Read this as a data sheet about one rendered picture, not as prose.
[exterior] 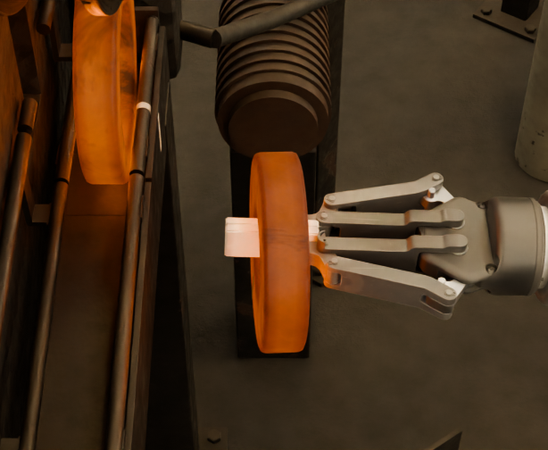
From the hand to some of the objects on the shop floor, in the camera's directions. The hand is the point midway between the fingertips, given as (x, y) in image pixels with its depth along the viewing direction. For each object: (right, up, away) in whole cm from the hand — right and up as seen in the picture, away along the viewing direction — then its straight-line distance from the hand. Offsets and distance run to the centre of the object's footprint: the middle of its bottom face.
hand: (271, 237), depth 98 cm
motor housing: (0, -12, +86) cm, 87 cm away
